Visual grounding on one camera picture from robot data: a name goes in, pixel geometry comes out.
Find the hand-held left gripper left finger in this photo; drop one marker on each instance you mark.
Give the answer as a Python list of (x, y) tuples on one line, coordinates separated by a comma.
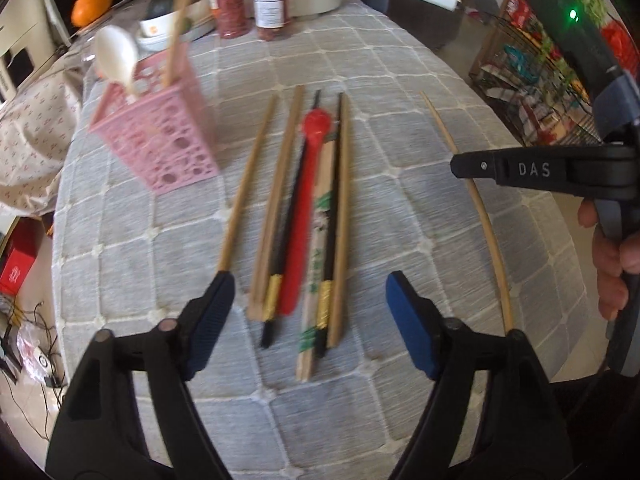
[(212, 320)]

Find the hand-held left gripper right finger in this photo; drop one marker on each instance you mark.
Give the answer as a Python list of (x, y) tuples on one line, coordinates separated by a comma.
[(407, 325)]

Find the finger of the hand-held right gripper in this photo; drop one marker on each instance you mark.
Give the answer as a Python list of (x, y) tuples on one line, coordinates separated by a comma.
[(520, 170)]

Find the black chopstick with gold band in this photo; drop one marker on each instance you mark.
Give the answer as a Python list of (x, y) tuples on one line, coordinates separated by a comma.
[(325, 305), (270, 330)]

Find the thin bamboo chopstick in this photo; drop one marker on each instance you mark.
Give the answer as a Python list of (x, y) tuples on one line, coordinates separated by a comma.
[(487, 220)]

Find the red plastic spoon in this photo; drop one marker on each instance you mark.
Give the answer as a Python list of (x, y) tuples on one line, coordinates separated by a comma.
[(297, 230)]

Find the light wooden chopstick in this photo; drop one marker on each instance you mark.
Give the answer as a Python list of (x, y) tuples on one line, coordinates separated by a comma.
[(180, 20), (280, 195), (247, 185)]

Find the pink perforated utensil basket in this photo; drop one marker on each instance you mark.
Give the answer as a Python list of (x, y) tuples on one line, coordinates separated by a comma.
[(170, 130)]

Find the person's right hand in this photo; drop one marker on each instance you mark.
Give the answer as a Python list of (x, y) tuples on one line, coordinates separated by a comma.
[(610, 270)]

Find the paper-wrapped disposable chopsticks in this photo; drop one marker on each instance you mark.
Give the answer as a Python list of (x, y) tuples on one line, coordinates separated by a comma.
[(317, 240)]

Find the grey quilted tablecloth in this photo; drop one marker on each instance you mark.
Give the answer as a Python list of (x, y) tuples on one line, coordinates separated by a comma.
[(400, 110)]

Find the brown wooden chopstick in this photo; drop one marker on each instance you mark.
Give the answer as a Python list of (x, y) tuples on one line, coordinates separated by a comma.
[(342, 200)]

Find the grey refrigerator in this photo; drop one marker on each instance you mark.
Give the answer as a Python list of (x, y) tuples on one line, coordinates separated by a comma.
[(425, 25)]

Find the red cardboard box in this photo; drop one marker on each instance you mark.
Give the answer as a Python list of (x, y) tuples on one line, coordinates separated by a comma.
[(17, 265)]

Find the floral table cloth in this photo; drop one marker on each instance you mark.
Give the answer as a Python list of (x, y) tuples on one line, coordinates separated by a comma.
[(30, 125)]

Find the white plastic spoon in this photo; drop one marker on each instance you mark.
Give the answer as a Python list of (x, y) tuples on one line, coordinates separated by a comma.
[(116, 57)]

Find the jar with white label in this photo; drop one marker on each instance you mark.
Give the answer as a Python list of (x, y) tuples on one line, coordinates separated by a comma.
[(272, 10)]

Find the white bowl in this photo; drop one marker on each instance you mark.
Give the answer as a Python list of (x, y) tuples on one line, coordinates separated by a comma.
[(160, 30)]

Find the jar of red berries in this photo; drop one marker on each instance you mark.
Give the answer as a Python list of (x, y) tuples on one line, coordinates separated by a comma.
[(230, 5)]

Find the dark green squash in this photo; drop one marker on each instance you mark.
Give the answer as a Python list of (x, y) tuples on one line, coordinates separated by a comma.
[(162, 2)]

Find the cream air fryer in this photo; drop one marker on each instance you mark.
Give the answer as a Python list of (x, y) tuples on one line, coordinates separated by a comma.
[(35, 35)]

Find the orange fruit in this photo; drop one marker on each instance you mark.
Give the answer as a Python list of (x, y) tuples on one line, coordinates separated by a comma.
[(91, 4)]

